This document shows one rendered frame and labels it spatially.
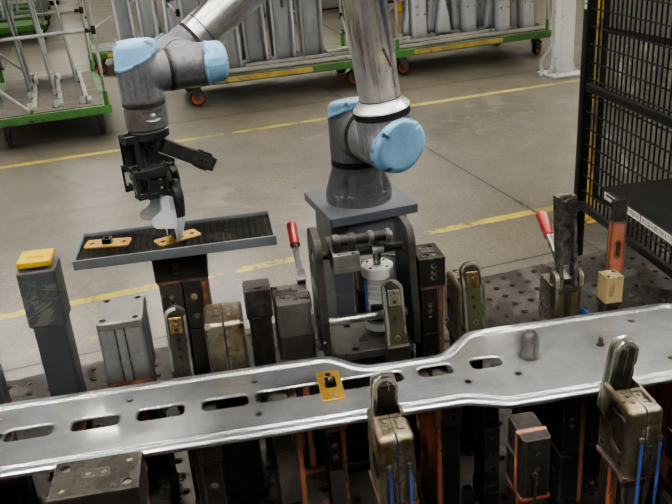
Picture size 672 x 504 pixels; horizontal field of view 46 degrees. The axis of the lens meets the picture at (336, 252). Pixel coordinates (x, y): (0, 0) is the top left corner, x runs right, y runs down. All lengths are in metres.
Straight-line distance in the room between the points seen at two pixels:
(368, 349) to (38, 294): 0.62
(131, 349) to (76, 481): 0.30
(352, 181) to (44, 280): 0.67
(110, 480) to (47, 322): 0.51
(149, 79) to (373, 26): 0.43
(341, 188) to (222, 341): 0.53
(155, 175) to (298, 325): 0.37
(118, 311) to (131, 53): 0.43
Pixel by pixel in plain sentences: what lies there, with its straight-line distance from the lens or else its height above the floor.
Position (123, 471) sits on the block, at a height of 1.03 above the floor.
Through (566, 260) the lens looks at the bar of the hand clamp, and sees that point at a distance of 1.50.
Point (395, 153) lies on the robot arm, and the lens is 1.59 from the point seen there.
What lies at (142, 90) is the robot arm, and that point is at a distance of 1.40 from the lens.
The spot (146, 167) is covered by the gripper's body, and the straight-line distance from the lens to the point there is 1.44.
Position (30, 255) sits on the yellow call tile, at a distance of 1.57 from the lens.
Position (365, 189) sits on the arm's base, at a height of 1.14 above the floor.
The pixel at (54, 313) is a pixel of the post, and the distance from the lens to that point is 1.57.
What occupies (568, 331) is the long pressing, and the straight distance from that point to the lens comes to 1.46.
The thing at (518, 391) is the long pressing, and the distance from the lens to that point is 1.28.
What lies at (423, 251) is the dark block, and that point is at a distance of 1.47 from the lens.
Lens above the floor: 1.71
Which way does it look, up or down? 24 degrees down
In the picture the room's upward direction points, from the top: 4 degrees counter-clockwise
